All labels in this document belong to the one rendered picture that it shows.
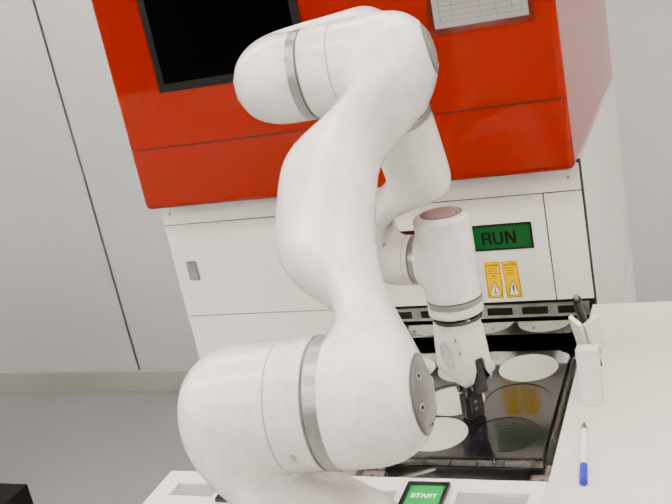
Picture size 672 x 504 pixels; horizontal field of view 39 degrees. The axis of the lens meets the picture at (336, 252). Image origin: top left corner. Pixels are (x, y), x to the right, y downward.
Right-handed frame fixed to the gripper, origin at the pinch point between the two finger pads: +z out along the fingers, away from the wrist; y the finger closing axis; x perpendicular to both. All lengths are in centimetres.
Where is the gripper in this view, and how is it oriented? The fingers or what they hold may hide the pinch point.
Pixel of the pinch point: (472, 403)
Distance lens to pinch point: 151.0
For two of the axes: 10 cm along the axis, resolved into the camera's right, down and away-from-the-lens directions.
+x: 9.1, -2.8, 2.9
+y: 3.6, 2.2, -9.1
